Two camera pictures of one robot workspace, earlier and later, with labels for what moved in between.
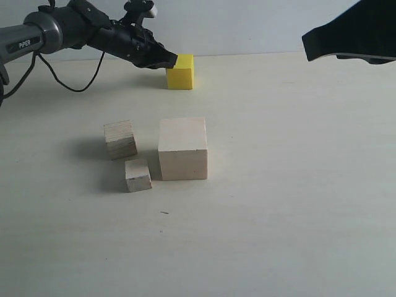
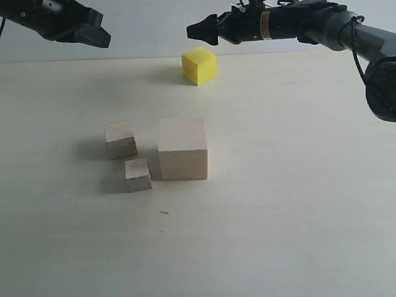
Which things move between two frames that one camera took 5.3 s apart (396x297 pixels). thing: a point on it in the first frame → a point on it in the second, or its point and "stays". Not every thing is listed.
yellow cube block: x=181 y=76 → x=199 y=65
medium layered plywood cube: x=120 y=140 stays
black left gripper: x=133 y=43 → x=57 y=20
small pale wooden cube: x=138 y=175 stays
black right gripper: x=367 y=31 → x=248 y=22
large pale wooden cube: x=182 y=148 stays
